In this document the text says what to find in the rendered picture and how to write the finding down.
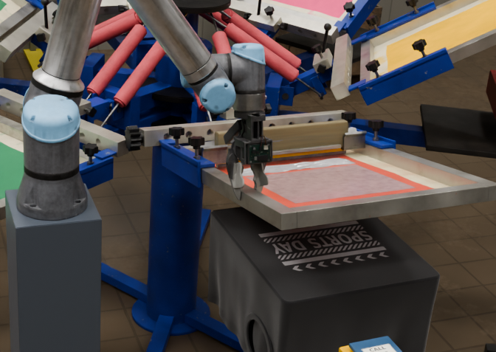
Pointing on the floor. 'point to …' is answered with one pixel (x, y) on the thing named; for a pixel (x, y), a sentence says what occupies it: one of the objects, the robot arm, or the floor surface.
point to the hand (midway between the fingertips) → (246, 192)
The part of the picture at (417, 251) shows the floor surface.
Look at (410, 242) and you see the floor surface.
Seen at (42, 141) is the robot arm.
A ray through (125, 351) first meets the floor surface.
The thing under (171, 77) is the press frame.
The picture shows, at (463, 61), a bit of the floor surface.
